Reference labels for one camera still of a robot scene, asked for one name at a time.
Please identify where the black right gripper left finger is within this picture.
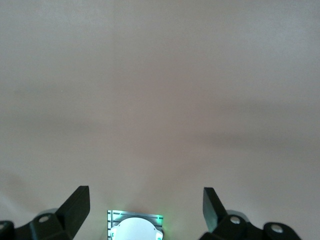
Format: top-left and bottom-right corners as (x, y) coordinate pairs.
(0, 185), (90, 240)

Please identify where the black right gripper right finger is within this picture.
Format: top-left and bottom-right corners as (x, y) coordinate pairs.
(202, 186), (300, 240)

